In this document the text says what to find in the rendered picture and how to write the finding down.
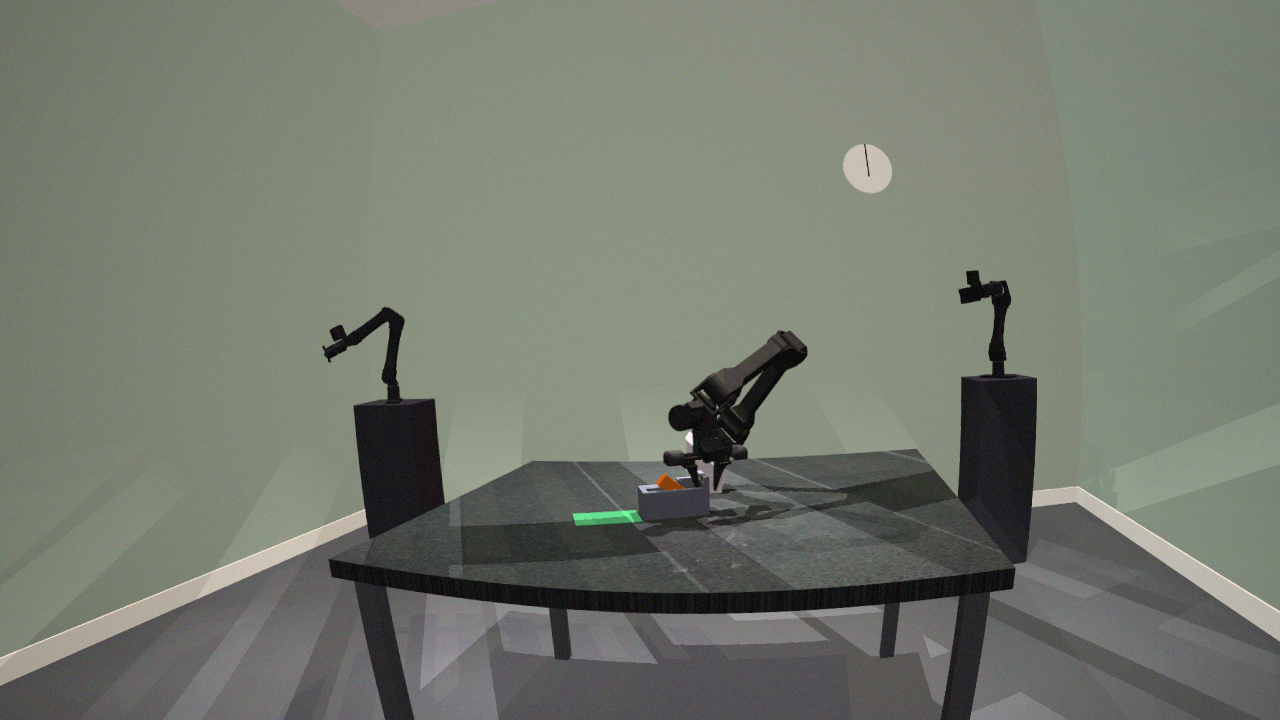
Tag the orange l-shaped block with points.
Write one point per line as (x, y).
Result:
(666, 483)

